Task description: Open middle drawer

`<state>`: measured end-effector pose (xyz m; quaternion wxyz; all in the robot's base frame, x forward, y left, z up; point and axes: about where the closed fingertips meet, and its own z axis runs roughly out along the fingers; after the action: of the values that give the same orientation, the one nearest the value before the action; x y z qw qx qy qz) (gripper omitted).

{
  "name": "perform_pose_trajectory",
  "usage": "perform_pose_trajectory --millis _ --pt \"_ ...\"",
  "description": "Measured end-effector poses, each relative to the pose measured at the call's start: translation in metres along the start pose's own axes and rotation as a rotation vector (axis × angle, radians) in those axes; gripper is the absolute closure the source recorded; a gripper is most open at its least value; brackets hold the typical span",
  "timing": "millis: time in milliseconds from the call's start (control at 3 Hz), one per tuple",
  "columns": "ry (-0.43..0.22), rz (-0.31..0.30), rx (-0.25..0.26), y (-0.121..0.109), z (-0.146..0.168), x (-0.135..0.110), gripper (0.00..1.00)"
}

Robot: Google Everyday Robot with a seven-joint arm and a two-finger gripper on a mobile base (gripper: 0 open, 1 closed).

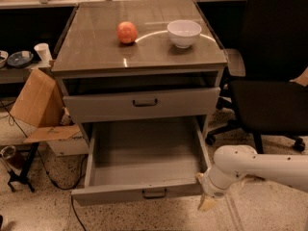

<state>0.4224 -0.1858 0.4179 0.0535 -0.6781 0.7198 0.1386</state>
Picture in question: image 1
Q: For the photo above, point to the dark blue bowl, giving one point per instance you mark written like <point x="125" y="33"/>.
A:
<point x="20" y="59"/>

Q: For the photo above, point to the white bowl at left edge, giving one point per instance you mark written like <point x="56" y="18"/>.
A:
<point x="3" y="58"/>

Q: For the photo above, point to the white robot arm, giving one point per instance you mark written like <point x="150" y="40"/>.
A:
<point x="232" y="163"/>

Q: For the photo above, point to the black metal stand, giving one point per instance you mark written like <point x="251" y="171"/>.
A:
<point x="22" y="177"/>

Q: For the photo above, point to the brown cylindrical can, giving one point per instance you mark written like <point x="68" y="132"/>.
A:
<point x="13" y="157"/>

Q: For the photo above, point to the grey drawer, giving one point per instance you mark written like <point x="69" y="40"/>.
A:
<point x="141" y="105"/>
<point x="138" y="160"/>

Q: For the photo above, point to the brown cardboard box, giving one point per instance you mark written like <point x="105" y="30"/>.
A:
<point x="40" y="104"/>

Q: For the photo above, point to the orange-red apple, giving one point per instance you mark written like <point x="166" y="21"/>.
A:
<point x="126" y="32"/>

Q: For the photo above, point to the grey top drawer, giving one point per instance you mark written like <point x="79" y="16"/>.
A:
<point x="141" y="105"/>

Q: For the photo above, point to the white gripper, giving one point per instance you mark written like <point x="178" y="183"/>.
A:
<point x="208" y="186"/>

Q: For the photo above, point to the grey drawer cabinet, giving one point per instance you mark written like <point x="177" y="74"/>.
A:
<point x="93" y="61"/>

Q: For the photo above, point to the white paper cup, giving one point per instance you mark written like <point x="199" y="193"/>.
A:
<point x="43" y="52"/>

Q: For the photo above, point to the black office chair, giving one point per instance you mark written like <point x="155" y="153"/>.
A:
<point x="269" y="96"/>

